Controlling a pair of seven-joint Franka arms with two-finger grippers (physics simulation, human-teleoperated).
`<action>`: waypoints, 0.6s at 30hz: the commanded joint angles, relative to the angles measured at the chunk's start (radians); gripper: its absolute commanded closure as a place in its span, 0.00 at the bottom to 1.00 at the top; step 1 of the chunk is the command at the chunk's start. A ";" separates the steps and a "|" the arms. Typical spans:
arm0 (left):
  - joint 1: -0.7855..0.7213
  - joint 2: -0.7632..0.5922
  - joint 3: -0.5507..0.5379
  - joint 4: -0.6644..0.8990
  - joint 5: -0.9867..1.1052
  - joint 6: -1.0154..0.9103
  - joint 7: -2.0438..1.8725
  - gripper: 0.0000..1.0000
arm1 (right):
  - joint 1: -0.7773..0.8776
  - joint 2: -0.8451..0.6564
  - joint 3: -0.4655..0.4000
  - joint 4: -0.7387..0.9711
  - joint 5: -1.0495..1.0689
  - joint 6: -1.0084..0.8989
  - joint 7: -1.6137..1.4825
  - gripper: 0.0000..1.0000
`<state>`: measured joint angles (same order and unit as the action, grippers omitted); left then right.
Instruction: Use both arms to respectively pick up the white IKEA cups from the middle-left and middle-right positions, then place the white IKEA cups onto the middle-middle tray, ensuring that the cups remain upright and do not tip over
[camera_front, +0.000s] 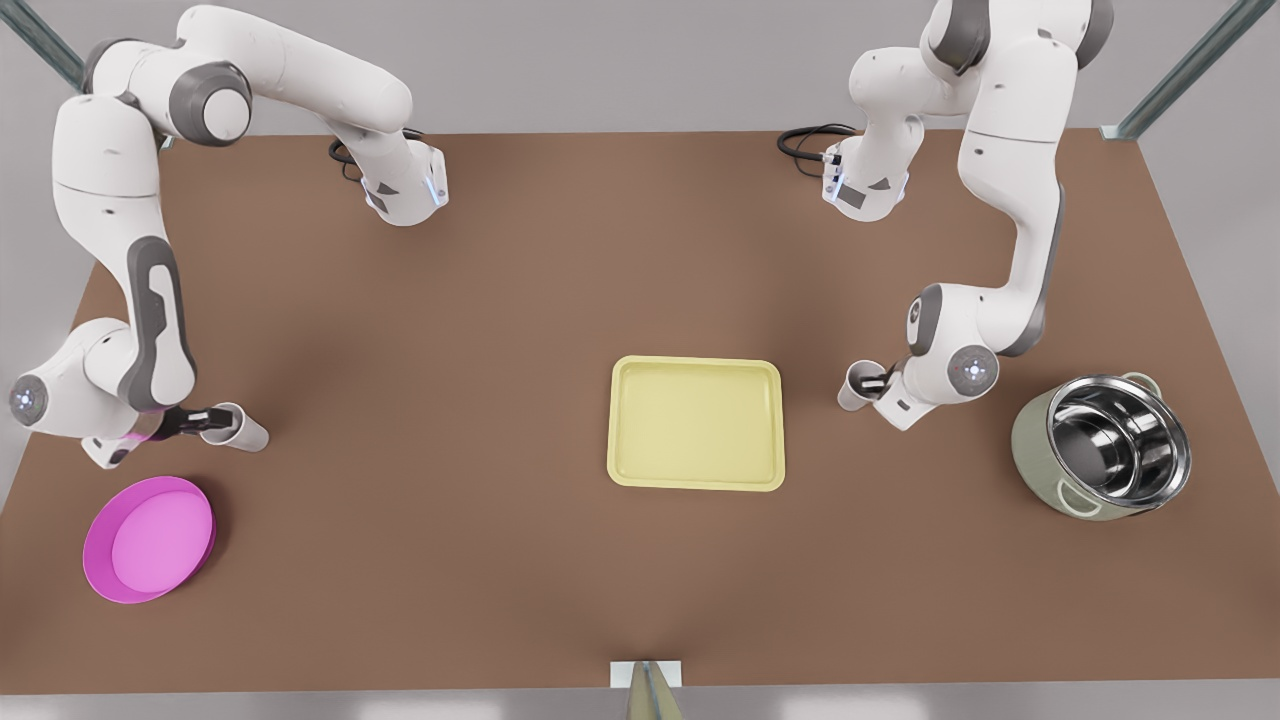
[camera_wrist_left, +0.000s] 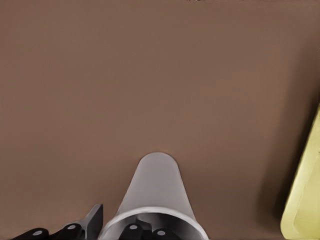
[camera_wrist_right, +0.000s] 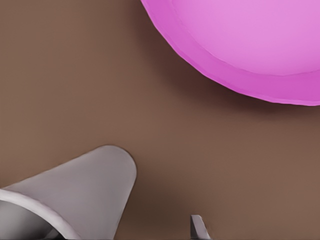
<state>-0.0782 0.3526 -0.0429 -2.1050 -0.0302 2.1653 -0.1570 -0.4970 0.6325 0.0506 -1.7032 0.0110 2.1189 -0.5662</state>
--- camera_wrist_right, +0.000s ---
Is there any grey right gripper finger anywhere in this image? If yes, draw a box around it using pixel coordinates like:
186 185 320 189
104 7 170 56
190 214 211 240

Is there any white IKEA cup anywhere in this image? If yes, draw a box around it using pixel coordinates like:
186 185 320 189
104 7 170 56
0 144 138 240

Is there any pink round tray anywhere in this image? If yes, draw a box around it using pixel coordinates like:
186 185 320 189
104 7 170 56
140 0 320 107

